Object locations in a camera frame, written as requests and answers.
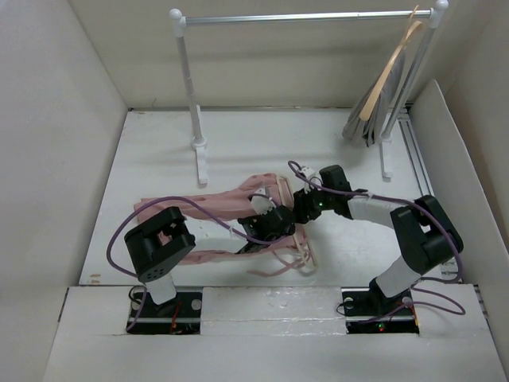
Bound white clothes rack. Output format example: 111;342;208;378
169;1;449;186

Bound pink trousers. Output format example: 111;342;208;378
137;173;310;277

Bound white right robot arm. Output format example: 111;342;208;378
288;161;464;321

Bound tan wooden hanger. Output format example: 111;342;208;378
359;5;423;122

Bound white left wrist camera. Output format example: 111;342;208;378
248;188;276;215

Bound aluminium rail right side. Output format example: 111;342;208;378
398;107;434;195

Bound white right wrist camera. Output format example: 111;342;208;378
299;166;321;189

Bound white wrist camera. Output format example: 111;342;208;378
299;166;321;189
248;188;276;215

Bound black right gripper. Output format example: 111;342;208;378
292;182;334;224

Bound grey hanging garment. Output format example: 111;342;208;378
342;48;406;147

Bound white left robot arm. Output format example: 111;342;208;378
124;206;296;317

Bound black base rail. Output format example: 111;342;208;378
126;286;419;337

